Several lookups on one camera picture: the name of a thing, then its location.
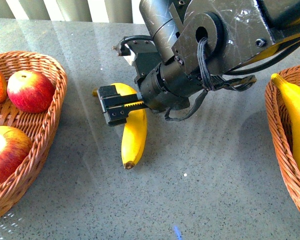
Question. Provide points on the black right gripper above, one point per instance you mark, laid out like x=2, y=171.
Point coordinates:
x=165, y=86

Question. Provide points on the yellow banana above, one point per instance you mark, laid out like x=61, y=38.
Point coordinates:
x=134, y=135
x=290, y=94

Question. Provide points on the dark metal right robot arm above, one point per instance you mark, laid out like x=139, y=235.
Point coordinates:
x=197, y=46

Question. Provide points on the brown wicker basket left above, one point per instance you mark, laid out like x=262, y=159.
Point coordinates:
x=40, y=127

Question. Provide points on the brown wicker basket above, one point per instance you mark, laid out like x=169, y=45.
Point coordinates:
x=40, y=127
x=280, y=128

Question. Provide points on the brown wicker basket right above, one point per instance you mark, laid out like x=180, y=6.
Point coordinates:
x=280, y=128

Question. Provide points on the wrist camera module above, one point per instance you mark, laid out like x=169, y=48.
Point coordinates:
x=140, y=52

